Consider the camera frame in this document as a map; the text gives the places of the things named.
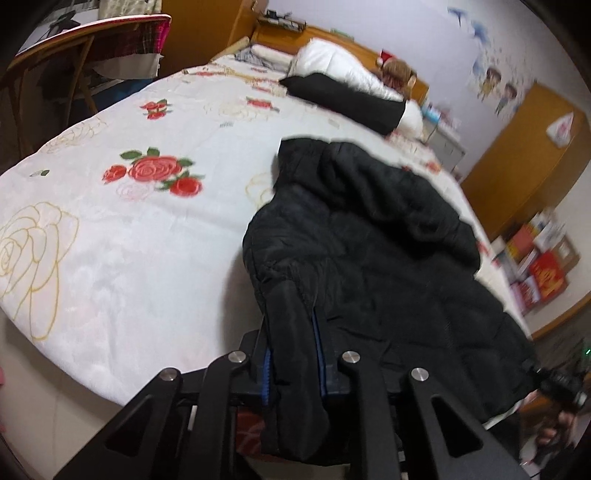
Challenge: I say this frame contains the black puffer jacket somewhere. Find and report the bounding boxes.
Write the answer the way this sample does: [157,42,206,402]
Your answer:
[242,138,536,462]

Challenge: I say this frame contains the person right hand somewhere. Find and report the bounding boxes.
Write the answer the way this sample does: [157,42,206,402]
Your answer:
[536,411,577,455]

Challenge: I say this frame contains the red gift box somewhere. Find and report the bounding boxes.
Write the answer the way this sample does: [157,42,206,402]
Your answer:
[529,251,568,303]

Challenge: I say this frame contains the white floral bed quilt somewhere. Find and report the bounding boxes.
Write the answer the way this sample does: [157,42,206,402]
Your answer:
[0,54,532,409]

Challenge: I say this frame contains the right wooden wardrobe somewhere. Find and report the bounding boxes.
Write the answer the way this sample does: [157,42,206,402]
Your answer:
[461,83,590,240]

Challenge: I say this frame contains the wooden wardrobe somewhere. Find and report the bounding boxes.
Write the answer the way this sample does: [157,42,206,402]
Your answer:
[158,0,269,78]
[461,83,590,240]

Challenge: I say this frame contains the white plastic bag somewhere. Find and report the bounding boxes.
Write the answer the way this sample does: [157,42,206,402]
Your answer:
[546,112,574,148]

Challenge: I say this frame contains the grey bedside drawer cabinet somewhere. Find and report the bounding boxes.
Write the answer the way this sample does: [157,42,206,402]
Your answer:
[423,119,466,172]

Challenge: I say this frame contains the folded black garment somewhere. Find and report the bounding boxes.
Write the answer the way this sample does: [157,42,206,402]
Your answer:
[280,73,406,137]

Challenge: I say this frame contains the white pillow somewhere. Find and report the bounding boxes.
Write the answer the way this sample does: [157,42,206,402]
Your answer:
[287,38,424,139]

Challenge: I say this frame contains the brown teddy bear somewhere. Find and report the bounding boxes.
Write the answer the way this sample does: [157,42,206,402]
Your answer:
[376,51,417,100]

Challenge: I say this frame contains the wooden headboard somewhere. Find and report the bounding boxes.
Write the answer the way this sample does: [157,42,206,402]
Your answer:
[252,23,429,104]

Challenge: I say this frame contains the left wooden wardrobe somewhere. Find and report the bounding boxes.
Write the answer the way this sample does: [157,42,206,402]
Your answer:
[158,0,269,78]

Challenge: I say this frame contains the wooden chair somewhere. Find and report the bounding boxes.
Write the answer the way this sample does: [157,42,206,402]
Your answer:
[1,13,171,159]

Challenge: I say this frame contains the cartoon wall sticker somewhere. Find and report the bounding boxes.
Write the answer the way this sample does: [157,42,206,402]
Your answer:
[446,1,535,123]

